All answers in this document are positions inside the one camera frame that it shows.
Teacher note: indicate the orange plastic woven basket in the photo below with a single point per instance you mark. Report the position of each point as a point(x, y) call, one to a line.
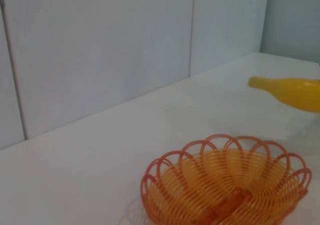
point(225, 185)

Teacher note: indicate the yellow banana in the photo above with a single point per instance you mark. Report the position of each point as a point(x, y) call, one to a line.
point(295, 92)

